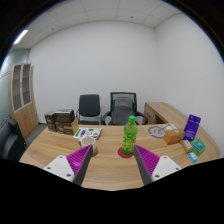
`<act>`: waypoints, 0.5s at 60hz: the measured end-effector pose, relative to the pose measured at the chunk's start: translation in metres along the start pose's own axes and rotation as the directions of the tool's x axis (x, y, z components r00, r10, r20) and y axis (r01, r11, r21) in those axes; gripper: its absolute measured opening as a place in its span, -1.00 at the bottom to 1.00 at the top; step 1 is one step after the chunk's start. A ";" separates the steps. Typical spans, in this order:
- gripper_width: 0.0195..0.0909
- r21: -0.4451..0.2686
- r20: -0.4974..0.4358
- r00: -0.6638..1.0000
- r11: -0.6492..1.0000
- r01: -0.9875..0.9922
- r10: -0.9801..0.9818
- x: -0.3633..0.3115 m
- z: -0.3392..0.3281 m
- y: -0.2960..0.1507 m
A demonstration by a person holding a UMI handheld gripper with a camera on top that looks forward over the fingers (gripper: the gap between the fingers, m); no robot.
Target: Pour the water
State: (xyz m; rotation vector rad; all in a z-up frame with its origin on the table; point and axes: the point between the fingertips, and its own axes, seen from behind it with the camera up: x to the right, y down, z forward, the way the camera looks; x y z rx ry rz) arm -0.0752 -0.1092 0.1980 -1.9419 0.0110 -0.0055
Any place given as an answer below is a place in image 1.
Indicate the green flat box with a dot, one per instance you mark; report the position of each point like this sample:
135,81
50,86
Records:
198,146

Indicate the round red coaster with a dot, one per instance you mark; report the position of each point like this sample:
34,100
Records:
124,155

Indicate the purple package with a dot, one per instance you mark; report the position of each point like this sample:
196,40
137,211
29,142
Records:
192,127

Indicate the ceiling light panel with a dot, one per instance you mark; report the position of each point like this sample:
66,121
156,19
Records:
20,36

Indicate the dark brown carton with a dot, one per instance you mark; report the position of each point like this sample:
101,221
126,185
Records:
50,120

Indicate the black mesh office chair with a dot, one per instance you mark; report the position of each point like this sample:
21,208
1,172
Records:
139,115

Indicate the orange-brown box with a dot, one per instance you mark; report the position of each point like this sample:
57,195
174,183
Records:
174,136

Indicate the printed sticker sheet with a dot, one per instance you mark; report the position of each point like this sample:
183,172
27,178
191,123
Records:
87,132

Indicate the green drink bottle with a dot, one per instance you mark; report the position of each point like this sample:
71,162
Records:
129,138

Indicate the wooden shelf cabinet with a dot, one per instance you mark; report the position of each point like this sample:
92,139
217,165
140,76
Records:
25,116

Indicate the wooden side desk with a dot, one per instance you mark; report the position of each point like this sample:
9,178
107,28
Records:
163,111

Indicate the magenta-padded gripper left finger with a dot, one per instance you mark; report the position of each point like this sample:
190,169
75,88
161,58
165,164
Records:
65,166

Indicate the grey backpack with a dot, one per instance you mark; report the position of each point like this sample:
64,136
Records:
122,110

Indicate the black armchair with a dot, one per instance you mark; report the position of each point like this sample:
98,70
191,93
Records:
10,143

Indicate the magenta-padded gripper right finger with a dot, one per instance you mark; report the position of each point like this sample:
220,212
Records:
160,166

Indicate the brown cardboard box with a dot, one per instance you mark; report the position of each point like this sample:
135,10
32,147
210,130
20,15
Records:
68,128

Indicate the white and brown cup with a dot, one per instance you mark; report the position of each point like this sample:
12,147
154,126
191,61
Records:
87,141

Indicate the tan flat box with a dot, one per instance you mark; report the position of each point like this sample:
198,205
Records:
186,146

